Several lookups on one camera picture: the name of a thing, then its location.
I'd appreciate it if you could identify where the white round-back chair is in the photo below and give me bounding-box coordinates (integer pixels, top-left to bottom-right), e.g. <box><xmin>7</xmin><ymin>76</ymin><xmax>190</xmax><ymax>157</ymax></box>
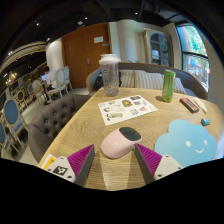
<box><xmin>49</xmin><ymin>68</ymin><xmax>67</xmax><ymax>99</ymax></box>

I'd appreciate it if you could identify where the grey tufted armchair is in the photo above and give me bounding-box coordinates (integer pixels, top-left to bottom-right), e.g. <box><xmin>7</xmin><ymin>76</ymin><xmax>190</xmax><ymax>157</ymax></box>
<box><xmin>27</xmin><ymin>93</ymin><xmax>93</xmax><ymax>164</ymax></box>

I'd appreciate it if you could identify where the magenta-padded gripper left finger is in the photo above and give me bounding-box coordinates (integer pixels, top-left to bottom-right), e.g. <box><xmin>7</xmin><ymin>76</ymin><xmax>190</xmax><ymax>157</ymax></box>
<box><xmin>44</xmin><ymin>143</ymin><xmax>96</xmax><ymax>187</ymax></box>

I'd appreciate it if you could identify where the yellow code card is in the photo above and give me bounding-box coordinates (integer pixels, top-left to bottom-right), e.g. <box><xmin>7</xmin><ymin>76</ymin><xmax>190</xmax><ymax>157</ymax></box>
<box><xmin>39</xmin><ymin>153</ymin><xmax>58</xmax><ymax>170</ymax></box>

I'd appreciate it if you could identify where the chandelier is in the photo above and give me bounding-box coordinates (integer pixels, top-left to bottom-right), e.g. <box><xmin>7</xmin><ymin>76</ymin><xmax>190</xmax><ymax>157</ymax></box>
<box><xmin>4</xmin><ymin>70</ymin><xmax>18</xmax><ymax>87</ymax></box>

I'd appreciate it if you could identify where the green drink can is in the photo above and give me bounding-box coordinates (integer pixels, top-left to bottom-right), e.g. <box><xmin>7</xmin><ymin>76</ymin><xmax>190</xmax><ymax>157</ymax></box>
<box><xmin>161</xmin><ymin>69</ymin><xmax>177</xmax><ymax>103</ymax></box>

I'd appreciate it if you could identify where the black bag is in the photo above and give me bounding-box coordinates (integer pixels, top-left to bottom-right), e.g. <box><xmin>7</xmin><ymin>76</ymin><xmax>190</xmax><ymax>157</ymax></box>
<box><xmin>93</xmin><ymin>70</ymin><xmax>123</xmax><ymax>92</ymax></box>

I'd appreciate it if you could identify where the person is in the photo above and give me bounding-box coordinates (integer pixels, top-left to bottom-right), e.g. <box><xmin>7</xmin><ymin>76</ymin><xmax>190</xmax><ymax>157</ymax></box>
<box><xmin>42</xmin><ymin>65</ymin><xmax>58</xmax><ymax>101</ymax></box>

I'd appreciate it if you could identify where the white door sign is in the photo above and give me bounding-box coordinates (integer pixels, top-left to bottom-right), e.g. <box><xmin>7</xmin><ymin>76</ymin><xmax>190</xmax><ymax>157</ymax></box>
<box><xmin>93</xmin><ymin>35</ymin><xmax>105</xmax><ymax>44</ymax></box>

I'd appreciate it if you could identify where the brown wooden door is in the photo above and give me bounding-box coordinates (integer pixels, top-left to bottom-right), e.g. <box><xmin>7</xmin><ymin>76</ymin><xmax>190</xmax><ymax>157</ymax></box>
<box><xmin>60</xmin><ymin>22</ymin><xmax>113</xmax><ymax>90</ymax></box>

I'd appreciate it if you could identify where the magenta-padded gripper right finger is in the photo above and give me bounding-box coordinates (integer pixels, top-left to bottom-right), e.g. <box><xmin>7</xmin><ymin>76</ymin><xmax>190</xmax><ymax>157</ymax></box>
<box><xmin>133</xmin><ymin>143</ymin><xmax>184</xmax><ymax>185</ymax></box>

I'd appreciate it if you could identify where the light blue cloud mouse pad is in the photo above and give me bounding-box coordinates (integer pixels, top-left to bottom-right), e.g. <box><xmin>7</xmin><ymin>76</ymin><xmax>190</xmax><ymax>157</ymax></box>
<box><xmin>153</xmin><ymin>118</ymin><xmax>218</xmax><ymax>168</ymax></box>

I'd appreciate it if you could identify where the glass-door cabinet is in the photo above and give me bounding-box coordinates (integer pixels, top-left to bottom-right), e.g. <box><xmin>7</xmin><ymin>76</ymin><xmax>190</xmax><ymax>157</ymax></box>
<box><xmin>143</xmin><ymin>28</ymin><xmax>174</xmax><ymax>68</ymax></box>

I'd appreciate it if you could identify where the large window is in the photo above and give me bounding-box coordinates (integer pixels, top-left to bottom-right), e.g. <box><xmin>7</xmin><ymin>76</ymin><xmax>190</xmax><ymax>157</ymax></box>
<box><xmin>176</xmin><ymin>24</ymin><xmax>210</xmax><ymax>93</ymax></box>

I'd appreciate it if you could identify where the black and red flat case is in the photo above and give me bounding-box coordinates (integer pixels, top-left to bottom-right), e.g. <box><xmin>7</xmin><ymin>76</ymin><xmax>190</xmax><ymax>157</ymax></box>
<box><xmin>179</xmin><ymin>97</ymin><xmax>200</xmax><ymax>114</ymax></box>

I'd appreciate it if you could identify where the brown curved sofa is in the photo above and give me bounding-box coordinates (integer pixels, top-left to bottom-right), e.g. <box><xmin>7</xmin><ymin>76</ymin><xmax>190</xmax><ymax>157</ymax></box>
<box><xmin>85</xmin><ymin>62</ymin><xmax>209</xmax><ymax>101</ymax></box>

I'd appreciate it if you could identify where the clear shaker bottle white lid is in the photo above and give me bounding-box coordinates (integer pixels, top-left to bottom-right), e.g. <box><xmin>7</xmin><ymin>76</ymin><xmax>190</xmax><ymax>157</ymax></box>
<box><xmin>98</xmin><ymin>53</ymin><xmax>122</xmax><ymax>98</ymax></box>

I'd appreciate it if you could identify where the group of blue round-back chairs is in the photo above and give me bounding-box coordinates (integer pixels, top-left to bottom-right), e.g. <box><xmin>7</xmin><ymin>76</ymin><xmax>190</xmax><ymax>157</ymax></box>
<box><xmin>0</xmin><ymin>79</ymin><xmax>44</xmax><ymax>158</ymax></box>

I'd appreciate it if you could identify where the white tube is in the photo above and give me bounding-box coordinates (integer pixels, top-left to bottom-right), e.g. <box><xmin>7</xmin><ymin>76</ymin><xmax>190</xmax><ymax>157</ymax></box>
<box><xmin>194</xmin><ymin>96</ymin><xmax>208</xmax><ymax>115</ymax></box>

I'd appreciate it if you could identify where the pink and black computer mouse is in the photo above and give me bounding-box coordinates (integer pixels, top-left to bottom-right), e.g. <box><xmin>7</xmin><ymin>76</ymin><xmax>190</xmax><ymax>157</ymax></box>
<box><xmin>100</xmin><ymin>126</ymin><xmax>143</xmax><ymax>160</ymax></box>

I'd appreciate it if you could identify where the small teal object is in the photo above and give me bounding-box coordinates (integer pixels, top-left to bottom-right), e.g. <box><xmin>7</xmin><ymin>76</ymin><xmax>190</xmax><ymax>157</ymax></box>
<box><xmin>200</xmin><ymin>117</ymin><xmax>212</xmax><ymax>127</ymax></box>

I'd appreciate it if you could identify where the white sticker sheet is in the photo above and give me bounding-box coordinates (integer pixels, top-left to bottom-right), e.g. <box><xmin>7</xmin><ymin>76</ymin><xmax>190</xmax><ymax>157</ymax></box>
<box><xmin>97</xmin><ymin>94</ymin><xmax>159</xmax><ymax>127</ymax></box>

